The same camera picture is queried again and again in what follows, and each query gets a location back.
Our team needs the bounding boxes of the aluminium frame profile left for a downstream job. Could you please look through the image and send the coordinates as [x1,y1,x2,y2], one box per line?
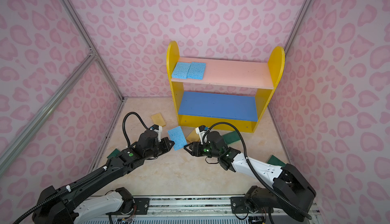
[1,0,120,183]

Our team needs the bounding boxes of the green scouring pad far left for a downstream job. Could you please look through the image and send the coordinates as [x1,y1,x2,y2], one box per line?
[107,148,120,159]

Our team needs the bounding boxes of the yellow wooden shelf unit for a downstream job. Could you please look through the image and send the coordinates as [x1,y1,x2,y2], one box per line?
[166,41,285,133]

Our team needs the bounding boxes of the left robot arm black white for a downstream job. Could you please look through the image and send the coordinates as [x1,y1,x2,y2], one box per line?
[32,130,175,224]

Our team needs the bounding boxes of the green scouring pad far right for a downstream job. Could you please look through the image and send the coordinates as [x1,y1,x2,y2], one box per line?
[267,155,286,167]

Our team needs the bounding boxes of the green scouring pad centre right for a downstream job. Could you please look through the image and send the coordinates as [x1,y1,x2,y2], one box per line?
[222,131,241,145]

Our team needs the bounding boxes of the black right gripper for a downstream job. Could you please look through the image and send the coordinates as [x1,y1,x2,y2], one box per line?
[183,142,221,159]

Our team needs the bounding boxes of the blue sponge floor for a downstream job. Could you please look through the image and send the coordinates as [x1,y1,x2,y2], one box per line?
[168,126,187,150]
[187,62,206,80]

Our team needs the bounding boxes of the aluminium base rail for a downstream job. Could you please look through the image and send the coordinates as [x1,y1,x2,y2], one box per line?
[56,194,324,224]

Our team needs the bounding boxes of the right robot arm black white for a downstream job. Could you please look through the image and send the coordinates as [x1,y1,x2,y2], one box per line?
[184,132,316,222]

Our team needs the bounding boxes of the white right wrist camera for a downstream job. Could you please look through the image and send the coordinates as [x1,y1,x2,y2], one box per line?
[195,125,209,145]

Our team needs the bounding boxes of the yellow sponge near shelf left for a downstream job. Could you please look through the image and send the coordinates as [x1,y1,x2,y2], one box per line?
[151,113,166,127]

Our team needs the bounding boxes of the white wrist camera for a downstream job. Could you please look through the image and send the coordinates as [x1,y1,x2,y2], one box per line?
[150,124,163,142]
[195,125,209,145]

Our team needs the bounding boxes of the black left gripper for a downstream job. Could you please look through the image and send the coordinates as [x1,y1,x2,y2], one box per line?
[145,137,176,161]

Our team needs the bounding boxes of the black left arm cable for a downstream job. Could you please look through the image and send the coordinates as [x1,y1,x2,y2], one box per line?
[12,112,153,224]

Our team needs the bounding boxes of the yellow sponge shelf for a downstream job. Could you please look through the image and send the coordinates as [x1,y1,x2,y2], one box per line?
[186,129,200,143]
[151,113,166,127]

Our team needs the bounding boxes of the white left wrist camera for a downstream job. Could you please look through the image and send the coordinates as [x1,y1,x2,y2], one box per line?
[150,124,163,142]

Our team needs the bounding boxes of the aluminium frame profile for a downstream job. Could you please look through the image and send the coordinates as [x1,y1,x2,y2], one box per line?
[1,0,120,183]
[284,0,315,55]

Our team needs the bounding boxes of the aluminium frame profile right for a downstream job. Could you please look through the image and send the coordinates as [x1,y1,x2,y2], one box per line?
[284,0,315,55]

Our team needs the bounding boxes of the green scouring pad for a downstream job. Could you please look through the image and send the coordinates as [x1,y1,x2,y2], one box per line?
[267,155,286,167]
[107,148,120,159]
[222,131,241,145]

